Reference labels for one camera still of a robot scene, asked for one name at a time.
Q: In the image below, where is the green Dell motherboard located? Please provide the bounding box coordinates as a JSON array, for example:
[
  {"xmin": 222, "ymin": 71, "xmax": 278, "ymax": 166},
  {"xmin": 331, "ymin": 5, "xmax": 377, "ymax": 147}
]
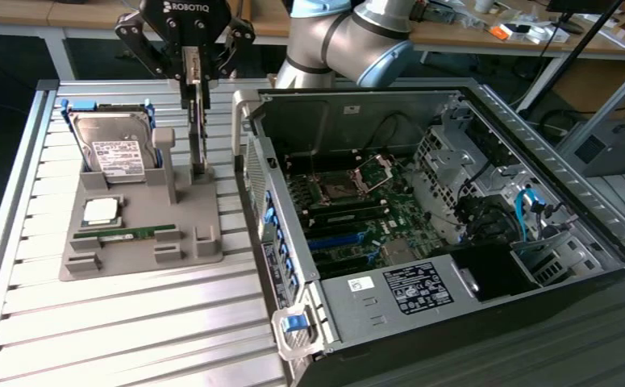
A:
[{"xmin": 282, "ymin": 152, "xmax": 453, "ymax": 279}]

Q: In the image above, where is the green RAM stick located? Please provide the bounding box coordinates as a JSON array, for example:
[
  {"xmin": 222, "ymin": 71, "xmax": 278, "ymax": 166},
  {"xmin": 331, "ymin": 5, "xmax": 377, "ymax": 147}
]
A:
[{"xmin": 72, "ymin": 224, "xmax": 176, "ymax": 242}]

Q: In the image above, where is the metal socket cover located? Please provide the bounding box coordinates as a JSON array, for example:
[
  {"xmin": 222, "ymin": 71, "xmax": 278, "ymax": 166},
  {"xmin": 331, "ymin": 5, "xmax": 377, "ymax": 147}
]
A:
[{"xmin": 351, "ymin": 155, "xmax": 399, "ymax": 193}]

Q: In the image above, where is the grey computer tower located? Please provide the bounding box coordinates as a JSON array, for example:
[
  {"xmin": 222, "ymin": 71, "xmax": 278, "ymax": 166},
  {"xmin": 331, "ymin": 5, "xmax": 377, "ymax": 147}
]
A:
[{"xmin": 556, "ymin": 119, "xmax": 625, "ymax": 178}]

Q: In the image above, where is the grey power supply unit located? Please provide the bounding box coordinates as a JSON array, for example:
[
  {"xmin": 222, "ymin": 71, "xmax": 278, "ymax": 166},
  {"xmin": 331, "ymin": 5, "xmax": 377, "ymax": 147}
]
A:
[{"xmin": 319, "ymin": 257, "xmax": 484, "ymax": 343}]

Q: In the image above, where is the silver hard disk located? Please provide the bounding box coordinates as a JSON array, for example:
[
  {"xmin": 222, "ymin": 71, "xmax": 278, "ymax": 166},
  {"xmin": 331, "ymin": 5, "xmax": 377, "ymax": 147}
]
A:
[{"xmin": 69, "ymin": 111, "xmax": 162, "ymax": 185}]

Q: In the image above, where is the grey plastic parts rack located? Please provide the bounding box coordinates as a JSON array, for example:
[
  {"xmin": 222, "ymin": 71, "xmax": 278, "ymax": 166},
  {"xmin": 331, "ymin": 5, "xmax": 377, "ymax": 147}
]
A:
[{"xmin": 57, "ymin": 127, "xmax": 224, "ymax": 282}]

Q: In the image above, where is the blue expansion slot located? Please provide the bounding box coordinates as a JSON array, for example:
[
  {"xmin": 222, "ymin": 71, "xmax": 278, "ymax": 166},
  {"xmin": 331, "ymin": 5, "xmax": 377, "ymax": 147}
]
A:
[{"xmin": 307, "ymin": 232, "xmax": 373, "ymax": 250}]

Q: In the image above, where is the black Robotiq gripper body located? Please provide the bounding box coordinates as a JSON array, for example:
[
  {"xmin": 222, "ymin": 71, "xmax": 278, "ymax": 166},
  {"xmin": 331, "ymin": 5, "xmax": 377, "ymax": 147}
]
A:
[{"xmin": 139, "ymin": 0, "xmax": 232, "ymax": 52}]

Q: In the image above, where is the open black PC case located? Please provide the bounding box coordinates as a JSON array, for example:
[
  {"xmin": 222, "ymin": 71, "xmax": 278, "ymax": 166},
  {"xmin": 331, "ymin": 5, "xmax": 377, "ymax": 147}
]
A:
[{"xmin": 230, "ymin": 86, "xmax": 625, "ymax": 387}]

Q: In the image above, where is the grey electronic device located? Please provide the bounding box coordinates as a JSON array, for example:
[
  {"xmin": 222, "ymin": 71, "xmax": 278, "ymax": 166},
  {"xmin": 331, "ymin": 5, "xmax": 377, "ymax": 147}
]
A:
[{"xmin": 423, "ymin": 0, "xmax": 457, "ymax": 23}]

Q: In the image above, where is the CPU socket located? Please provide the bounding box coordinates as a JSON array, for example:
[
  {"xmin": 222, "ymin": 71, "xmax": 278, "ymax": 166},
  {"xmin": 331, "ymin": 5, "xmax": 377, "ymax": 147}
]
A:
[{"xmin": 311, "ymin": 171, "xmax": 367, "ymax": 202}]

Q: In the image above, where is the green graphics card black fan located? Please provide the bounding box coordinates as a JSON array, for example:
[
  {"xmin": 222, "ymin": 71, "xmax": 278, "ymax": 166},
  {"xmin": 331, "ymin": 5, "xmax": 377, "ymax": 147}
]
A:
[{"xmin": 180, "ymin": 46, "xmax": 212, "ymax": 177}]

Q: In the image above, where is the small white box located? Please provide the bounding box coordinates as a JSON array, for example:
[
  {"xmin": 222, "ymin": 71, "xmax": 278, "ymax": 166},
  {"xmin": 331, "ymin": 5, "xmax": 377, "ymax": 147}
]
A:
[{"xmin": 526, "ymin": 27, "xmax": 570, "ymax": 44}]

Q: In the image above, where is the grey flat ribbon wire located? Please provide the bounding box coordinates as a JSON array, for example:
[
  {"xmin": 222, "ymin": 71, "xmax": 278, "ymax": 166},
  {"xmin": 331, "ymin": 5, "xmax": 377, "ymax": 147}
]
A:
[{"xmin": 509, "ymin": 231, "xmax": 580, "ymax": 256}]

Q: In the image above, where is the hard disk drive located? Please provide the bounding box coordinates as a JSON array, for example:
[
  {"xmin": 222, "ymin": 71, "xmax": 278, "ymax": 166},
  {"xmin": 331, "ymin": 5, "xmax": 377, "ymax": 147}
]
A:
[{"xmin": 59, "ymin": 98, "xmax": 156, "ymax": 170}]

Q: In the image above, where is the black monitor with stand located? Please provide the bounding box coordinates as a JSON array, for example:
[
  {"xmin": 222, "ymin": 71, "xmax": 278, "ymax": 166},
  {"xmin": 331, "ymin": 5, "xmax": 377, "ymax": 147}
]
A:
[{"xmin": 545, "ymin": 0, "xmax": 625, "ymax": 34}]

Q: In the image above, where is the black tripod pole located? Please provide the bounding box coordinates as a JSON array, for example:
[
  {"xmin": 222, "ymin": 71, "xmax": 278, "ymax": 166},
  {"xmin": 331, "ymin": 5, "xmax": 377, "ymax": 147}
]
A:
[{"xmin": 514, "ymin": 0, "xmax": 625, "ymax": 120}]

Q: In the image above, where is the wooden desk white frame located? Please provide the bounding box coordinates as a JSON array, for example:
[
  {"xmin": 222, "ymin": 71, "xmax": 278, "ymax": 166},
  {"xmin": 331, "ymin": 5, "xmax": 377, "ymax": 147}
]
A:
[
  {"xmin": 413, "ymin": 0, "xmax": 625, "ymax": 118},
  {"xmin": 0, "ymin": 0, "xmax": 291, "ymax": 80}
]

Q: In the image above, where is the silver CPU chip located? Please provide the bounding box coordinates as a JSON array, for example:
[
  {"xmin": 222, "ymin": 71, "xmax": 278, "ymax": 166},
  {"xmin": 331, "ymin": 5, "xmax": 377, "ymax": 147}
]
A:
[{"xmin": 80, "ymin": 198, "xmax": 124, "ymax": 227}]

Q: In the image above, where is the black installed RAM stick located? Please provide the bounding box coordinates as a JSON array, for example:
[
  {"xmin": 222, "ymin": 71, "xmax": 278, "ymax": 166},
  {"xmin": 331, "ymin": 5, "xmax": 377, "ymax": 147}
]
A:
[{"xmin": 309, "ymin": 209, "xmax": 391, "ymax": 227}]

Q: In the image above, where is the silver chipset heatsink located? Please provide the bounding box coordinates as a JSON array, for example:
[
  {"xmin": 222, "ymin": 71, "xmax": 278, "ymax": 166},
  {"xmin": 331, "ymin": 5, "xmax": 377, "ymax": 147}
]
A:
[{"xmin": 381, "ymin": 239, "xmax": 421, "ymax": 263}]

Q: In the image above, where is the blue SATA wire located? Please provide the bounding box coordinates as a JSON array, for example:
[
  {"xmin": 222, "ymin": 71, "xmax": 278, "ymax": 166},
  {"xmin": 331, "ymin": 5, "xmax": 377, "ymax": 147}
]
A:
[{"xmin": 514, "ymin": 188, "xmax": 549, "ymax": 243}]

